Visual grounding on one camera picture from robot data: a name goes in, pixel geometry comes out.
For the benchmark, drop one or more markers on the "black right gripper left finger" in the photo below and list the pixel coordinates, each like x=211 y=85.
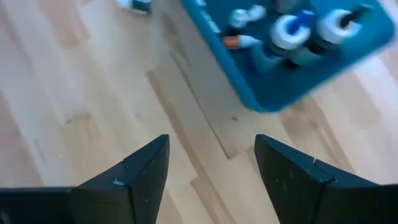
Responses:
x=124 y=199

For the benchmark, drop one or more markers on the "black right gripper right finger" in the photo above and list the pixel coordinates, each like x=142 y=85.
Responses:
x=295 y=193

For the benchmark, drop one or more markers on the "large blue food coloring bottle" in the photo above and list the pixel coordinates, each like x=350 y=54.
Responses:
x=290 y=31

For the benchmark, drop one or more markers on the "small orange food coloring bottle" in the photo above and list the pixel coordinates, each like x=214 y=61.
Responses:
x=236 y=42

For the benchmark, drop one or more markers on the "large black food coloring bottle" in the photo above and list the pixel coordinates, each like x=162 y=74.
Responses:
x=337 y=26

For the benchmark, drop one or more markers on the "small white food coloring bottle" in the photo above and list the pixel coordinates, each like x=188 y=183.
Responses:
x=237 y=18
x=257 y=12

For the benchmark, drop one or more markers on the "teal plastic bin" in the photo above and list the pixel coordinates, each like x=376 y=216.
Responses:
x=273 y=90

